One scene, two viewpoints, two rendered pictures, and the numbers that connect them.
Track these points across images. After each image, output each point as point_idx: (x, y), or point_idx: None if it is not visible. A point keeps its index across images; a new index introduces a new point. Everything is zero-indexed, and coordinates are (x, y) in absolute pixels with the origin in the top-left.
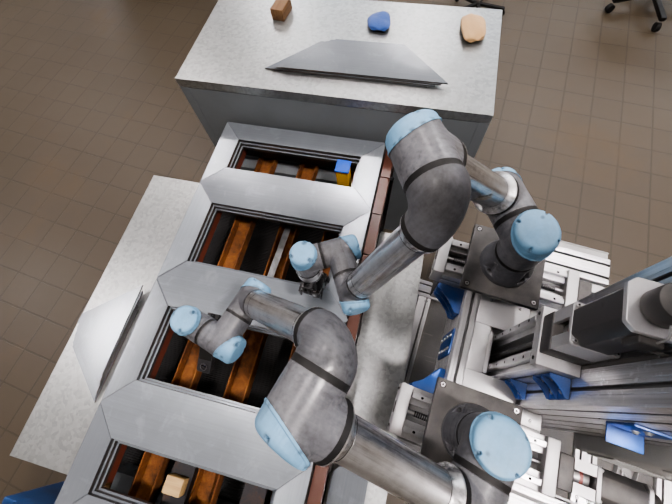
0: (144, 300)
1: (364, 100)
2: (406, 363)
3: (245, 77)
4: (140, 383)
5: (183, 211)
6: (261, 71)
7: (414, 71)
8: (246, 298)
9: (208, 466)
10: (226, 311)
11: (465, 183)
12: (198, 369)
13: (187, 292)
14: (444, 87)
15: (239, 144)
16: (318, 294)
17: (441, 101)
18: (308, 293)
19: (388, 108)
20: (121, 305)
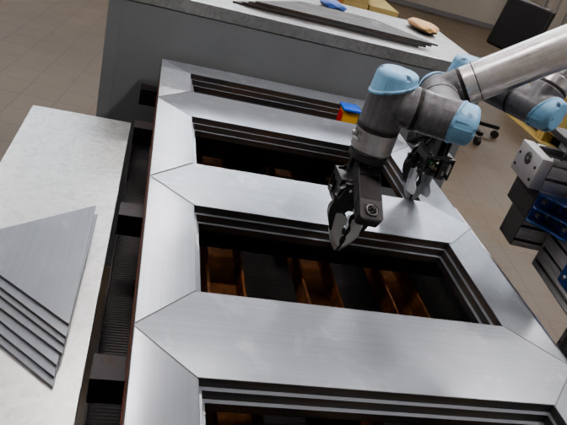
0: (94, 236)
1: (366, 41)
2: (535, 317)
3: (212, 2)
4: (208, 295)
5: (112, 144)
6: (229, 2)
7: (400, 33)
8: (460, 67)
9: (426, 392)
10: (434, 86)
11: None
12: (364, 215)
13: (218, 193)
14: (433, 51)
15: (191, 80)
16: (454, 160)
17: (440, 56)
18: (429, 171)
19: (390, 55)
20: (63, 228)
